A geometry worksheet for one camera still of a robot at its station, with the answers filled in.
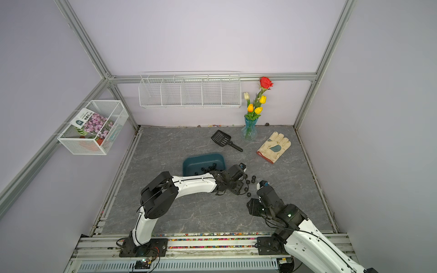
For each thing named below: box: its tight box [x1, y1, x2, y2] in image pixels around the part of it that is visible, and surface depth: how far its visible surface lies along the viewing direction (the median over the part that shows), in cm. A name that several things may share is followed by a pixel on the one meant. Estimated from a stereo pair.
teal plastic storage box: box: [182, 153, 226, 177], surface depth 103 cm
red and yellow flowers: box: [243, 76, 274, 121], surface depth 93 cm
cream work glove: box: [256, 131, 292, 164], surface depth 111 cm
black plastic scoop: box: [210, 129, 243, 152], surface depth 115 cm
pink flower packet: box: [69, 107, 115, 142], surface depth 75 cm
